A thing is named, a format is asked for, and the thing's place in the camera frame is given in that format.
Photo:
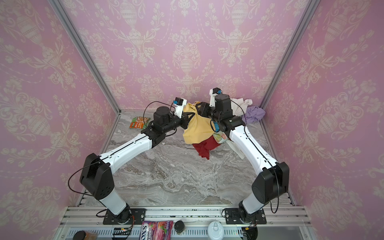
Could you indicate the dark red cloth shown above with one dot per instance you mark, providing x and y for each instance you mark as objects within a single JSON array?
[{"x": 206, "y": 146}]

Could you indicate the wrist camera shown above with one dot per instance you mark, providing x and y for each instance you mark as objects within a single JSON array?
[
  {"x": 213, "y": 93},
  {"x": 179, "y": 104}
]

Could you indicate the mustard yellow cloth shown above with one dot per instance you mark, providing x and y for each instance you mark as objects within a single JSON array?
[{"x": 199, "y": 128}]

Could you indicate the aluminium corner post left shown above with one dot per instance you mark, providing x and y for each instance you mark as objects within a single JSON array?
[{"x": 75, "y": 36}]

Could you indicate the dark brown jar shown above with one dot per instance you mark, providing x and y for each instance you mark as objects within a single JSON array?
[{"x": 85, "y": 235}]

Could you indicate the white round lid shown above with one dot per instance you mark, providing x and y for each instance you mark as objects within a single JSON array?
[{"x": 215, "y": 231}]

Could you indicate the green orange snack packet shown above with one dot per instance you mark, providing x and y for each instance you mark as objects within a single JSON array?
[{"x": 139, "y": 123}]

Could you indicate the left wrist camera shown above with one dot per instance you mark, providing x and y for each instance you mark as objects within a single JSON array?
[{"x": 179, "y": 104}]

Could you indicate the lavender purple cloth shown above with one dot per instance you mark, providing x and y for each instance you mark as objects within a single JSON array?
[{"x": 253, "y": 114}]

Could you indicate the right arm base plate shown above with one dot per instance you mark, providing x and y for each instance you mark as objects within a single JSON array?
[{"x": 236, "y": 216}]

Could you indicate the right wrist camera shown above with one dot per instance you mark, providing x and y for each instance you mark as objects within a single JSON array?
[{"x": 213, "y": 93}]

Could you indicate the pastel floral cloth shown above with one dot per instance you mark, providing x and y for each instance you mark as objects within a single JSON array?
[{"x": 220, "y": 137}]

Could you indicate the aluminium corner post right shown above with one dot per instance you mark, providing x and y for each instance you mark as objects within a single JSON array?
[{"x": 290, "y": 50}]

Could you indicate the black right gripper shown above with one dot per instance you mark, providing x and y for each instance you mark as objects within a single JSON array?
[{"x": 203, "y": 109}]

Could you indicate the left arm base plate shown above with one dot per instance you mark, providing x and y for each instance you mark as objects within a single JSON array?
[{"x": 136, "y": 216}]

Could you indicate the aluminium front rail frame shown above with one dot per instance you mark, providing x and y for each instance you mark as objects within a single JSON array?
[{"x": 289, "y": 223}]

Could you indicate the small black round cap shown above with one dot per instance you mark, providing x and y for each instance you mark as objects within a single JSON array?
[{"x": 179, "y": 227}]

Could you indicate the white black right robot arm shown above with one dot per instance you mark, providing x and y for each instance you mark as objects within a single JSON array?
[{"x": 272, "y": 177}]

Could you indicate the pink candy bag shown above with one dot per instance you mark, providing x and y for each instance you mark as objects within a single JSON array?
[{"x": 156, "y": 230}]

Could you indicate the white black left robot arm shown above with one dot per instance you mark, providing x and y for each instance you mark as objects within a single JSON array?
[{"x": 97, "y": 173}]

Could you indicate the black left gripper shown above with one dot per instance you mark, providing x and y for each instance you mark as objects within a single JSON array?
[{"x": 185, "y": 118}]

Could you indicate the aluminium corner post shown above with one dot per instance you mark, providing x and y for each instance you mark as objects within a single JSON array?
[
  {"x": 290, "y": 50},
  {"x": 75, "y": 36}
]

